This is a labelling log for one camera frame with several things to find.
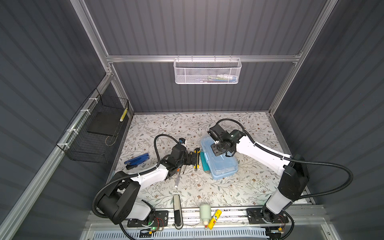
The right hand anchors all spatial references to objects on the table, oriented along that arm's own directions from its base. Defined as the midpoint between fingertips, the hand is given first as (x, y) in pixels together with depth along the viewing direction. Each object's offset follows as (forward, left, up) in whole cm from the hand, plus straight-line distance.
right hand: (219, 149), depth 84 cm
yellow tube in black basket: (+12, +53, +16) cm, 56 cm away
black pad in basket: (+6, +60, +17) cm, 62 cm away
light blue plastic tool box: (-9, 0, -2) cm, 10 cm away
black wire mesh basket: (-1, +64, +16) cm, 66 cm away
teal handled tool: (-4, +8, -9) cm, 13 cm away
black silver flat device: (-32, +22, -8) cm, 40 cm away
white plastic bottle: (-31, +9, -6) cm, 33 cm away
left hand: (0, +17, -5) cm, 18 cm away
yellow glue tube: (-33, +5, -10) cm, 35 cm away
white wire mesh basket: (+70, +4, +8) cm, 71 cm away
